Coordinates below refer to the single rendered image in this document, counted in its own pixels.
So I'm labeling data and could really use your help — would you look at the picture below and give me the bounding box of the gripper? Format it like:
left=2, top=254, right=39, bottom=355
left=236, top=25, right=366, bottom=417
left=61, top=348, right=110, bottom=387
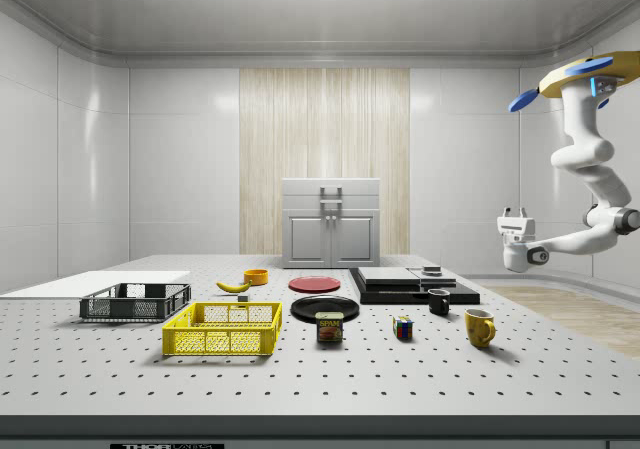
left=496, top=207, right=537, bottom=244

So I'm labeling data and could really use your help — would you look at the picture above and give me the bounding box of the yellow mug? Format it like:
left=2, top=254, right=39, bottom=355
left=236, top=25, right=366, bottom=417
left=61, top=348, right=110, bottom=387
left=464, top=308, right=497, bottom=348

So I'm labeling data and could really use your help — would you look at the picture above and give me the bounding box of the black mug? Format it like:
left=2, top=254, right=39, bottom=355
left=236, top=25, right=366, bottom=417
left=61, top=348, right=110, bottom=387
left=427, top=288, right=451, bottom=316

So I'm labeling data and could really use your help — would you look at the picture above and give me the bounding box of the black stove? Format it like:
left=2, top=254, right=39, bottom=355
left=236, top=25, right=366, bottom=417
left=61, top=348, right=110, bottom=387
left=348, top=265, right=482, bottom=305

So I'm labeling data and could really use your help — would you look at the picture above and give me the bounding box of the puzzle cube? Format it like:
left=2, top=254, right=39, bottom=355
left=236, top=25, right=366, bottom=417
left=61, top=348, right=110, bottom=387
left=392, top=315, right=415, bottom=341

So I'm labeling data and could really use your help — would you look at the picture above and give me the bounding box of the red plate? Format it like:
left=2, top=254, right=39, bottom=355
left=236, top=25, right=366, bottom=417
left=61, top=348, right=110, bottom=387
left=288, top=275, right=342, bottom=293

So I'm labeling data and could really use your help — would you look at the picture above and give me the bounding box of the white cabinet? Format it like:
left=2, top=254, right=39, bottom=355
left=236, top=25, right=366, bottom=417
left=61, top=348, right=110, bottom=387
left=281, top=177, right=381, bottom=269

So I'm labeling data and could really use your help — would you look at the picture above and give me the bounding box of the flat-sided can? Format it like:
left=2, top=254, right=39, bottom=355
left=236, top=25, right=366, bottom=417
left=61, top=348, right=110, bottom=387
left=315, top=311, right=345, bottom=344

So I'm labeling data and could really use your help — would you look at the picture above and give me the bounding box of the black plate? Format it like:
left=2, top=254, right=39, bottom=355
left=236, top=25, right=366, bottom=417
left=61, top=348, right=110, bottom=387
left=290, top=295, right=361, bottom=323

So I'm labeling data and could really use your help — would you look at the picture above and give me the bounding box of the yellow basket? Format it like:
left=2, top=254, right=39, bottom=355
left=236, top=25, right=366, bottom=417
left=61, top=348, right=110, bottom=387
left=161, top=301, right=284, bottom=357

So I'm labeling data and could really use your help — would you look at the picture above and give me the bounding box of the dark grey basket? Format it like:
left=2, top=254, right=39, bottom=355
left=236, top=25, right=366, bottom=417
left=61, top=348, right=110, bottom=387
left=79, top=282, right=193, bottom=322

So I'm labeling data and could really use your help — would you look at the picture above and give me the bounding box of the white board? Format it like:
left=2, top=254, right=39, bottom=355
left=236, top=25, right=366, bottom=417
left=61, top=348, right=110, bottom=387
left=0, top=270, right=192, bottom=299

